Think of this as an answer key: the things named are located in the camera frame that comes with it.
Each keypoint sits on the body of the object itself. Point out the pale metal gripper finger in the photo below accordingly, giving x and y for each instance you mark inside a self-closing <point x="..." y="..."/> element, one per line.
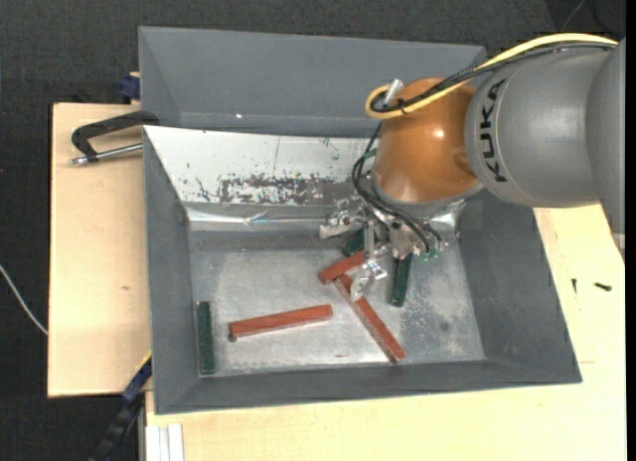
<point x="373" y="269"/>
<point x="359" y="291"/>

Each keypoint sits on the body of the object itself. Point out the red-brown flat block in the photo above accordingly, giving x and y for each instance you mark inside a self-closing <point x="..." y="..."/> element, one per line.
<point x="280" y="320"/>
<point x="340" y="267"/>
<point x="380" y="327"/>

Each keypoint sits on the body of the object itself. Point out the dark green flat block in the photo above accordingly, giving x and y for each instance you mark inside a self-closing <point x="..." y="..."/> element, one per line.
<point x="400" y="282"/>
<point x="354" y="244"/>
<point x="206" y="337"/>

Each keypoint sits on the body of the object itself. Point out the grey metal bin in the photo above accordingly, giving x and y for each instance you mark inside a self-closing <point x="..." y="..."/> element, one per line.
<point x="298" y="81"/>

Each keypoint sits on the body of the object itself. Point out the pale wood board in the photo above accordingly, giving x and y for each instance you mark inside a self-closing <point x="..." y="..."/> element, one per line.
<point x="94" y="270"/>

